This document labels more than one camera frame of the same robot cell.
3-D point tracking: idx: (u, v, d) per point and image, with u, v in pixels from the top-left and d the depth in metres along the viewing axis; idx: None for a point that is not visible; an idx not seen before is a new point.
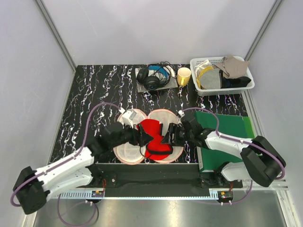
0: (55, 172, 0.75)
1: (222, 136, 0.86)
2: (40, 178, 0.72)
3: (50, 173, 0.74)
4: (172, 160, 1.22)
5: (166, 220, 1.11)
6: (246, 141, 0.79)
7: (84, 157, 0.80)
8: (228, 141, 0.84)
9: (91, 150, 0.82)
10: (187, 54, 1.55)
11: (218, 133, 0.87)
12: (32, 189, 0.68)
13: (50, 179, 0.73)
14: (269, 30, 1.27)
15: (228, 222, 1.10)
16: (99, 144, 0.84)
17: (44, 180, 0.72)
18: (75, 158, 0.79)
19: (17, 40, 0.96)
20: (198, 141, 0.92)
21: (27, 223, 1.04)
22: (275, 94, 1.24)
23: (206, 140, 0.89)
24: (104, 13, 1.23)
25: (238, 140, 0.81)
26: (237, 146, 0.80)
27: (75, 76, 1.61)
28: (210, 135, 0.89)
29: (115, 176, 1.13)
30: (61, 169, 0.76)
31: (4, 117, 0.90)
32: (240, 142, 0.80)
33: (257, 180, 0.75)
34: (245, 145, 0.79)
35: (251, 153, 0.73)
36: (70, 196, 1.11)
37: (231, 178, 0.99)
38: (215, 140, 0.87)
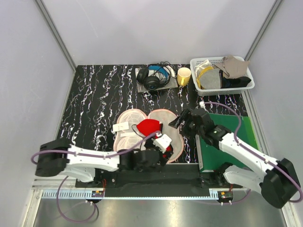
0: (83, 158, 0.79)
1: (241, 144, 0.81)
2: (68, 156, 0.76)
3: (78, 158, 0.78)
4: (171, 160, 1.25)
5: (166, 220, 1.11)
6: (271, 162, 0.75)
7: (111, 163, 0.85)
8: (250, 155, 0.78)
9: (120, 161, 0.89)
10: (187, 54, 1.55)
11: (238, 139, 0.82)
12: (57, 162, 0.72)
13: (75, 162, 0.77)
14: (269, 29, 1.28)
15: (228, 222, 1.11)
16: (128, 159, 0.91)
17: (70, 161, 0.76)
18: (104, 158, 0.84)
19: (18, 40, 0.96)
20: (209, 138, 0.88)
21: (27, 223, 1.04)
22: (275, 94, 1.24)
23: (219, 141, 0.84)
24: (104, 13, 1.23)
25: (263, 158, 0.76)
26: (260, 164, 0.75)
27: (75, 76, 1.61)
28: (227, 138, 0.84)
29: (115, 176, 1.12)
30: (89, 159, 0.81)
31: (4, 117, 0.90)
32: (264, 161, 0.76)
33: (268, 198, 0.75)
34: (268, 166, 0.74)
35: (274, 178, 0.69)
36: (71, 196, 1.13)
37: (232, 181, 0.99)
38: (232, 146, 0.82)
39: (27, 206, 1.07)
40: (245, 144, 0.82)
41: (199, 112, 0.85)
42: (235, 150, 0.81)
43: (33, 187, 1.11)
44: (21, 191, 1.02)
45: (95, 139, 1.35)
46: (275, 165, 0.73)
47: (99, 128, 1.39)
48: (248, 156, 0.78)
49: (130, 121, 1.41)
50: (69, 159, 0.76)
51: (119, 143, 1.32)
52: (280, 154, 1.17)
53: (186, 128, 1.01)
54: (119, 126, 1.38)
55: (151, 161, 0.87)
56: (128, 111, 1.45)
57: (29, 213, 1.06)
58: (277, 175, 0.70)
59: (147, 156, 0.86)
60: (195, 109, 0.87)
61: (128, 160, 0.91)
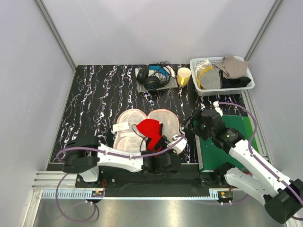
0: (111, 158, 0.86)
1: (254, 156, 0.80)
2: (99, 155, 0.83)
3: (107, 157, 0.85)
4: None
5: (166, 220, 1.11)
6: (285, 182, 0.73)
7: (135, 165, 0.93)
8: (262, 170, 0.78)
9: (143, 162, 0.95)
10: (187, 54, 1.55)
11: (253, 151, 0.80)
12: (87, 161, 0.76)
13: (104, 161, 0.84)
14: (269, 29, 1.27)
15: (228, 222, 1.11)
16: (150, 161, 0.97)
17: (100, 159, 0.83)
18: (130, 159, 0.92)
19: (17, 40, 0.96)
20: (219, 140, 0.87)
21: (27, 223, 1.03)
22: (275, 94, 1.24)
23: (231, 148, 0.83)
24: (104, 13, 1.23)
25: (277, 177, 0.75)
26: (272, 181, 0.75)
27: (75, 76, 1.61)
28: (241, 145, 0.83)
29: (115, 176, 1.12)
30: (116, 159, 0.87)
31: (4, 117, 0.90)
32: (277, 179, 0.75)
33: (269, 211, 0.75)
34: (280, 184, 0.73)
35: (284, 197, 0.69)
36: (70, 196, 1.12)
37: (232, 183, 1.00)
38: (245, 156, 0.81)
39: (27, 206, 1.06)
40: (258, 156, 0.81)
41: (210, 113, 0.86)
42: (247, 161, 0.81)
43: (33, 187, 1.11)
44: (21, 191, 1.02)
45: None
46: (288, 185, 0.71)
47: (99, 128, 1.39)
48: (260, 170, 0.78)
49: (130, 121, 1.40)
50: (99, 157, 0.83)
51: (119, 143, 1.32)
52: (280, 154, 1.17)
53: (197, 129, 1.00)
54: (119, 126, 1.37)
55: (173, 167, 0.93)
56: (128, 111, 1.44)
57: (29, 213, 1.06)
58: (287, 195, 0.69)
59: (172, 161, 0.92)
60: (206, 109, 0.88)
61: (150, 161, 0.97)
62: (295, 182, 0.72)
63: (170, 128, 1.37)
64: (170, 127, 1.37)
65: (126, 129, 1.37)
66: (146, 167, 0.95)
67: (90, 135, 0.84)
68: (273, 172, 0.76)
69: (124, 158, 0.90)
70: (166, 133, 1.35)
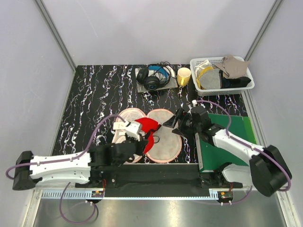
0: (47, 166, 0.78)
1: (231, 137, 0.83)
2: (31, 168, 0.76)
3: (41, 166, 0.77)
4: (170, 159, 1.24)
5: (166, 220, 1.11)
6: (257, 148, 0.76)
7: (80, 164, 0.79)
8: (238, 144, 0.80)
9: (92, 159, 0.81)
10: (187, 54, 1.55)
11: (228, 133, 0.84)
12: (20, 175, 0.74)
13: (40, 172, 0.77)
14: (268, 30, 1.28)
15: (228, 222, 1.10)
16: (103, 155, 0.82)
17: (33, 171, 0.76)
18: (71, 161, 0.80)
19: (18, 40, 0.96)
20: (204, 135, 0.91)
21: (27, 223, 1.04)
22: (275, 94, 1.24)
23: (213, 137, 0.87)
24: (104, 13, 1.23)
25: (249, 145, 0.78)
26: (247, 151, 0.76)
27: (75, 76, 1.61)
28: (220, 132, 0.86)
29: (115, 176, 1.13)
30: (54, 165, 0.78)
31: (4, 117, 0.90)
32: (251, 148, 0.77)
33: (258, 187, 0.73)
34: (254, 152, 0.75)
35: (259, 161, 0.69)
36: (71, 196, 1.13)
37: (230, 178, 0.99)
38: (224, 139, 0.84)
39: (27, 206, 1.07)
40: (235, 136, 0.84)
41: (198, 109, 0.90)
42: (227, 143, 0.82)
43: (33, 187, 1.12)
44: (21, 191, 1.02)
45: (95, 138, 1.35)
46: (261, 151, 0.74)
47: (99, 128, 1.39)
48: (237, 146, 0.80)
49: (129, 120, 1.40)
50: (32, 170, 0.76)
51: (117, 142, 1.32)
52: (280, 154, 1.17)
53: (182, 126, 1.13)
54: (119, 124, 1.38)
55: (126, 152, 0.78)
56: (127, 110, 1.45)
57: (29, 213, 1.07)
58: (262, 160, 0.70)
59: (121, 147, 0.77)
60: (195, 107, 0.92)
61: (103, 158, 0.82)
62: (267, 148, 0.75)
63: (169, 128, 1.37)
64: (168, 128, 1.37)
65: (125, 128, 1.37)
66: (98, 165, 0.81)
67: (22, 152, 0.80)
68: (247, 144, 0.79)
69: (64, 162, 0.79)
70: (164, 133, 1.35)
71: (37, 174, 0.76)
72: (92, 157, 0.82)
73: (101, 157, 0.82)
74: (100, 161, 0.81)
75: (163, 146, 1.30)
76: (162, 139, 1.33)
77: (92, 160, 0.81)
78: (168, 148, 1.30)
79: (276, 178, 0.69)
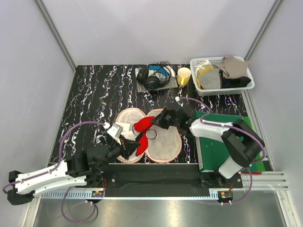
0: (30, 182, 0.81)
1: (205, 122, 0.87)
2: (16, 185, 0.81)
3: (25, 182, 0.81)
4: (170, 159, 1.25)
5: (166, 220, 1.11)
6: (227, 125, 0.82)
7: (59, 174, 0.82)
8: (210, 126, 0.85)
9: (70, 166, 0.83)
10: (187, 54, 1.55)
11: (201, 119, 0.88)
12: (10, 193, 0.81)
13: (25, 188, 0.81)
14: (269, 29, 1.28)
15: (228, 222, 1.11)
16: (81, 161, 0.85)
17: (19, 189, 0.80)
18: (50, 172, 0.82)
19: (18, 40, 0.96)
20: (183, 129, 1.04)
21: (27, 223, 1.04)
22: (275, 94, 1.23)
23: (191, 128, 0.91)
24: (104, 13, 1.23)
25: (220, 124, 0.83)
26: (219, 130, 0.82)
27: (75, 76, 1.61)
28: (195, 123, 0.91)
29: (115, 176, 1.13)
30: (36, 180, 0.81)
31: (4, 118, 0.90)
32: (221, 126, 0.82)
33: (238, 161, 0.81)
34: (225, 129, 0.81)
35: (230, 135, 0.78)
36: (70, 196, 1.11)
37: (227, 174, 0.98)
38: (200, 126, 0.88)
39: (27, 206, 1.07)
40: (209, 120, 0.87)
41: (174, 107, 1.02)
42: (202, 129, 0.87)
43: None
44: None
45: (95, 139, 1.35)
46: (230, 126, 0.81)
47: (99, 128, 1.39)
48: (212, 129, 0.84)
49: (129, 120, 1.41)
50: (17, 187, 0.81)
51: None
52: (280, 155, 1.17)
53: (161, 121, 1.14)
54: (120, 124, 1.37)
55: (99, 156, 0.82)
56: (127, 110, 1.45)
57: (29, 213, 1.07)
58: (232, 133, 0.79)
59: (93, 152, 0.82)
60: (171, 104, 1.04)
61: (82, 164, 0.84)
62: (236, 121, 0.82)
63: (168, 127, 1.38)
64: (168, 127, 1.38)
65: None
66: (77, 171, 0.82)
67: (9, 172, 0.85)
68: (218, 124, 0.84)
69: (44, 175, 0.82)
70: (164, 133, 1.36)
71: (22, 191, 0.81)
72: (70, 165, 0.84)
73: (79, 163, 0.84)
74: (78, 167, 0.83)
75: (163, 146, 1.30)
76: (162, 139, 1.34)
77: (69, 168, 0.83)
78: (168, 148, 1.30)
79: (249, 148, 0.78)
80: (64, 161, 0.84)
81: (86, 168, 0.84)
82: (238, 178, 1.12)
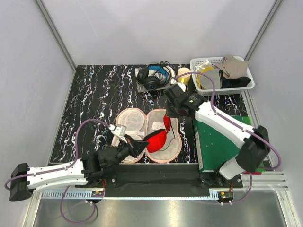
0: (43, 176, 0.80)
1: (218, 114, 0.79)
2: (28, 178, 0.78)
3: (39, 176, 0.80)
4: (170, 159, 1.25)
5: (166, 220, 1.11)
6: (249, 130, 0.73)
7: (75, 171, 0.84)
8: (225, 123, 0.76)
9: (85, 166, 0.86)
10: (187, 54, 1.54)
11: (215, 109, 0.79)
12: (18, 185, 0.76)
13: (37, 182, 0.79)
14: (268, 30, 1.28)
15: (228, 222, 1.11)
16: (94, 162, 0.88)
17: (30, 182, 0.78)
18: (66, 169, 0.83)
19: (17, 40, 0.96)
20: (183, 108, 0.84)
21: (27, 223, 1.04)
22: (275, 94, 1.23)
23: (196, 113, 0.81)
24: (104, 13, 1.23)
25: (240, 126, 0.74)
26: (237, 133, 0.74)
27: (75, 76, 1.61)
28: (204, 108, 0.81)
29: (115, 176, 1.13)
30: (50, 175, 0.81)
31: (4, 118, 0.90)
32: (241, 130, 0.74)
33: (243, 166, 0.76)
34: (245, 134, 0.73)
35: (251, 145, 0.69)
36: (70, 196, 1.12)
37: (228, 175, 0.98)
38: (210, 116, 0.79)
39: (27, 206, 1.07)
40: (222, 113, 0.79)
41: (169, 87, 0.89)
42: (212, 119, 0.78)
43: None
44: None
45: (95, 139, 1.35)
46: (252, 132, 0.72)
47: (99, 128, 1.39)
48: (224, 125, 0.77)
49: (129, 120, 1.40)
50: (29, 181, 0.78)
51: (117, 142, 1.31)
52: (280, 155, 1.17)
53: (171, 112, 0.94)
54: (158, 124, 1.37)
55: (109, 158, 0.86)
56: (127, 110, 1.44)
57: (29, 213, 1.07)
58: (253, 142, 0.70)
59: (103, 154, 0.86)
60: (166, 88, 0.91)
61: (95, 164, 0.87)
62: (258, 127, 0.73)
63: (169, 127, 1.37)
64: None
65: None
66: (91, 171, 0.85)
67: (17, 165, 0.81)
68: (237, 124, 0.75)
69: (59, 170, 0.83)
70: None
71: (34, 184, 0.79)
72: (85, 164, 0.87)
73: (93, 164, 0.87)
74: (93, 168, 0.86)
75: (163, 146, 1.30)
76: None
77: (85, 167, 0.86)
78: (168, 148, 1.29)
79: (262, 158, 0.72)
80: (79, 160, 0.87)
81: (98, 169, 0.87)
82: (238, 178, 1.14)
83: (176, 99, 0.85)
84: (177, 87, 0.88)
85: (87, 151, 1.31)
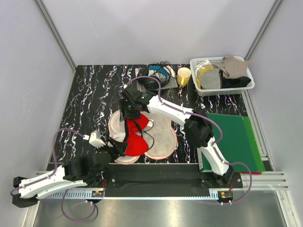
0: (31, 187, 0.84)
1: (164, 104, 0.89)
2: (20, 190, 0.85)
3: (27, 188, 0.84)
4: (170, 153, 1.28)
5: (166, 220, 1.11)
6: (189, 111, 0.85)
7: (57, 178, 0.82)
8: (170, 109, 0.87)
9: (67, 171, 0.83)
10: (187, 54, 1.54)
11: (161, 100, 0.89)
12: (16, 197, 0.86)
13: (27, 193, 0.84)
14: (269, 29, 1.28)
15: (228, 222, 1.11)
16: (79, 166, 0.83)
17: (22, 193, 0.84)
18: (49, 178, 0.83)
19: (17, 40, 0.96)
20: (138, 105, 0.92)
21: (27, 223, 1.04)
22: (275, 94, 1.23)
23: (148, 106, 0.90)
24: (104, 13, 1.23)
25: (182, 110, 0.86)
26: (180, 116, 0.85)
27: (75, 76, 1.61)
28: (153, 100, 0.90)
29: (115, 176, 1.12)
30: (36, 185, 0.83)
31: (4, 117, 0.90)
32: (183, 113, 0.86)
33: (193, 143, 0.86)
34: (186, 116, 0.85)
35: (191, 124, 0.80)
36: (70, 196, 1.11)
37: (217, 169, 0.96)
38: (158, 106, 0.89)
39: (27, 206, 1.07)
40: (168, 102, 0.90)
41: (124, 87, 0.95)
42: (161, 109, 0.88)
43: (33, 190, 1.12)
44: None
45: None
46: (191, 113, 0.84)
47: (99, 128, 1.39)
48: (170, 111, 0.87)
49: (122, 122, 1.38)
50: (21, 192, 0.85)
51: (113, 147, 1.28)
52: (280, 155, 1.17)
53: (129, 112, 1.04)
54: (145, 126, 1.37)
55: (102, 162, 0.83)
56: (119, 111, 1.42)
57: (29, 213, 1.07)
58: (192, 121, 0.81)
59: (97, 158, 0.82)
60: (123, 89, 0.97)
61: (79, 169, 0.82)
62: (196, 109, 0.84)
63: (162, 124, 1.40)
64: (162, 124, 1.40)
65: (118, 131, 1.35)
66: (73, 176, 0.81)
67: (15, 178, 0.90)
68: (179, 109, 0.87)
69: (44, 180, 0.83)
70: (158, 130, 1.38)
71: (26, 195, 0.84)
72: (66, 170, 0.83)
73: (76, 167, 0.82)
74: (75, 172, 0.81)
75: (159, 143, 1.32)
76: (158, 136, 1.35)
77: (66, 172, 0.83)
78: (164, 144, 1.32)
79: (206, 133, 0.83)
80: (61, 166, 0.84)
81: (83, 173, 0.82)
82: (238, 178, 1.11)
83: (131, 98, 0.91)
84: (130, 86, 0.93)
85: (86, 151, 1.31)
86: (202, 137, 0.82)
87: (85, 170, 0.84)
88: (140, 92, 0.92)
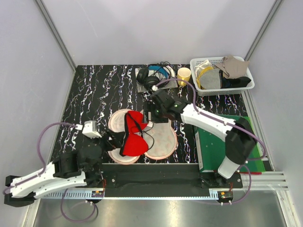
0: (22, 186, 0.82)
1: (201, 113, 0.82)
2: (11, 190, 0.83)
3: (18, 187, 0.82)
4: (170, 153, 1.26)
5: (166, 220, 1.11)
6: (230, 123, 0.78)
7: (48, 176, 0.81)
8: (208, 120, 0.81)
9: (57, 169, 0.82)
10: (187, 54, 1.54)
11: (198, 109, 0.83)
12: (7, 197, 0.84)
13: (19, 192, 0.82)
14: (269, 29, 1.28)
15: (228, 222, 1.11)
16: (70, 161, 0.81)
17: (13, 193, 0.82)
18: (40, 176, 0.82)
19: (17, 40, 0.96)
20: (170, 113, 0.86)
21: (27, 223, 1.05)
22: (275, 94, 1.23)
23: (182, 115, 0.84)
24: (104, 13, 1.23)
25: (222, 121, 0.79)
26: (220, 127, 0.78)
27: (75, 76, 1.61)
28: (187, 109, 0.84)
29: (115, 176, 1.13)
30: (27, 184, 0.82)
31: (4, 117, 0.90)
32: (223, 124, 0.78)
33: (234, 159, 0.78)
34: (227, 127, 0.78)
35: (235, 136, 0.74)
36: (70, 196, 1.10)
37: (229, 173, 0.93)
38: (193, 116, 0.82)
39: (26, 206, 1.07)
40: (205, 111, 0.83)
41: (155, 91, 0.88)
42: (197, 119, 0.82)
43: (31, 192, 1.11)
44: None
45: None
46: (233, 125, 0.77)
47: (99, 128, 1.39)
48: (209, 122, 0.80)
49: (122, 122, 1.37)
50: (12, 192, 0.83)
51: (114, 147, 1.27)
52: (280, 155, 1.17)
53: (155, 117, 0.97)
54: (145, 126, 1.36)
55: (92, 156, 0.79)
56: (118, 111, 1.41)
57: (29, 213, 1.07)
58: (236, 134, 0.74)
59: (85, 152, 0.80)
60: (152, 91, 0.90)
61: (70, 165, 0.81)
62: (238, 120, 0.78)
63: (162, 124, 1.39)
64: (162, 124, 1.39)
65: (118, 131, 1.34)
66: (64, 172, 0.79)
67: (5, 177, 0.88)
68: (219, 119, 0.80)
69: (34, 178, 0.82)
70: (159, 130, 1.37)
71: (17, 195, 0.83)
72: (57, 167, 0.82)
73: (67, 163, 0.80)
74: (66, 168, 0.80)
75: (159, 143, 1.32)
76: (157, 136, 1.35)
77: (57, 169, 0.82)
78: (164, 144, 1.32)
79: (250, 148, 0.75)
80: (51, 163, 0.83)
81: (73, 170, 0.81)
82: (238, 178, 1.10)
83: (163, 105, 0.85)
84: (163, 91, 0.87)
85: None
86: (245, 152, 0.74)
87: (76, 166, 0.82)
88: (173, 100, 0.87)
